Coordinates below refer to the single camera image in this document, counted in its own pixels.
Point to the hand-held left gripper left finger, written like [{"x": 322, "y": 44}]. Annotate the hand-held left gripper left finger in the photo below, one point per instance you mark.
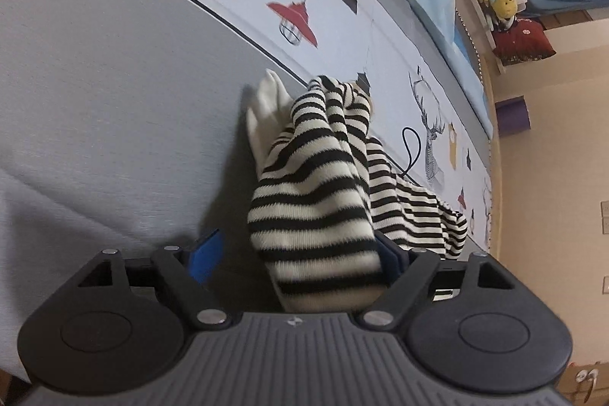
[{"x": 205, "y": 259}]

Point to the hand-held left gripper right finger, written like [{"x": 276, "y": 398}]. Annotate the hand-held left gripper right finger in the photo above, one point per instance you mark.
[{"x": 388, "y": 259}]

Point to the black white striped hoodie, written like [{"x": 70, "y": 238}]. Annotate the black white striped hoodie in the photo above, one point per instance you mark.
[{"x": 309, "y": 196}]

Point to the purple box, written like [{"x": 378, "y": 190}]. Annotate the purple box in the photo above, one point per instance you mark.
[{"x": 513, "y": 118}]

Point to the printed grey bed sheet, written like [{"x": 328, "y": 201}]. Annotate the printed grey bed sheet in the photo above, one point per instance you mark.
[{"x": 119, "y": 78}]

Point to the wooden headboard shelf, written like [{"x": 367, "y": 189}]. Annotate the wooden headboard shelf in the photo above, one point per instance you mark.
[{"x": 483, "y": 54}]

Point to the cardboard box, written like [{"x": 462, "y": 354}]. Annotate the cardboard box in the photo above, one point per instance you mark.
[{"x": 585, "y": 387}]

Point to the dark red cushion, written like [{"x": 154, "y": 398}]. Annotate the dark red cushion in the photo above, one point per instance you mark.
[{"x": 523, "y": 39}]

